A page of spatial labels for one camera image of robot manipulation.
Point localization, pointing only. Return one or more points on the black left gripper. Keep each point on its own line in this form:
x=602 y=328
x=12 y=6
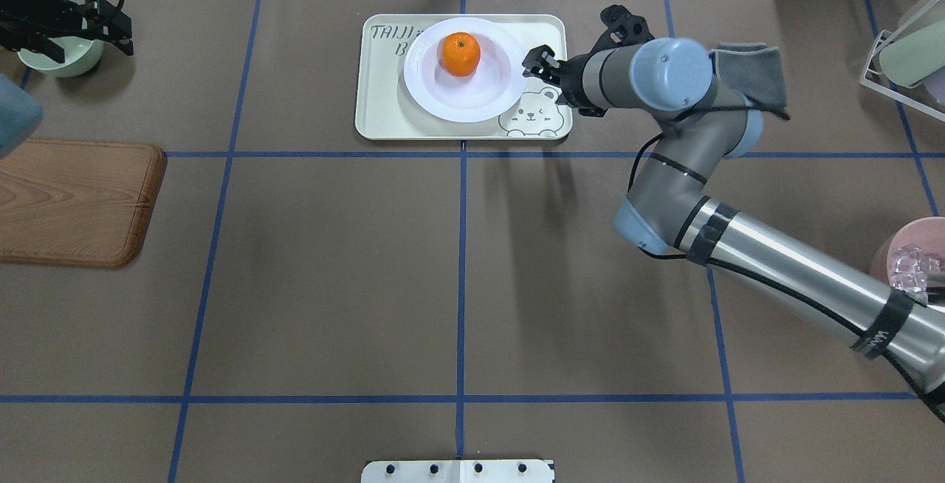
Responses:
x=46 y=27

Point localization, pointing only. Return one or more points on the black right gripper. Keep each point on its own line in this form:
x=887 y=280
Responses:
x=570 y=78

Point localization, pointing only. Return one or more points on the white round plate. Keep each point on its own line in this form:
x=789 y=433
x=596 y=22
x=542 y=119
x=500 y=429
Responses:
x=496 y=84

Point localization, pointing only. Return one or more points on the orange mandarin fruit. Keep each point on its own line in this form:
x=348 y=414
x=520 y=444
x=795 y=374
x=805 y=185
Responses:
x=460 y=54

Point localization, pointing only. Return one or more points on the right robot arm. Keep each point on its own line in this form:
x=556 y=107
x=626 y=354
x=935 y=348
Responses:
x=709 y=105

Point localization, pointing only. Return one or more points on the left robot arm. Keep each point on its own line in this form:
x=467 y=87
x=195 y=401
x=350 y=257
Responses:
x=64 y=38

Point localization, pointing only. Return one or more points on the cream bear tray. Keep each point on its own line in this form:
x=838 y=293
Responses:
x=385 y=111

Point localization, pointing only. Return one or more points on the brown wooden tray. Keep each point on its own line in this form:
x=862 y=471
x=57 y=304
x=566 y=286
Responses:
x=74 y=203

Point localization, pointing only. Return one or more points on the mint green bowl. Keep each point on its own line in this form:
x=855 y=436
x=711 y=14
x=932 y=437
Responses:
x=80 y=56

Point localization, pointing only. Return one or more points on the grey folded cloth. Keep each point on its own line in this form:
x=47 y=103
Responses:
x=756 y=70

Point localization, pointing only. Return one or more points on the green pastel cup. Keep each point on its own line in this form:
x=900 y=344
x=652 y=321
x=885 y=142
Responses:
x=909 y=60

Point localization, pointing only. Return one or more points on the white cup rack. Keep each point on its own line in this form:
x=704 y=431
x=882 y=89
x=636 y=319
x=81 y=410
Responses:
x=927 y=96

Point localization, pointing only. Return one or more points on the pink bowl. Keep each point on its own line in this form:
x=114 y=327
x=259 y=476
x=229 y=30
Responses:
x=927 y=234

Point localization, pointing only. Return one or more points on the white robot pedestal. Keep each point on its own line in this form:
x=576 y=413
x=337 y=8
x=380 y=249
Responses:
x=460 y=470

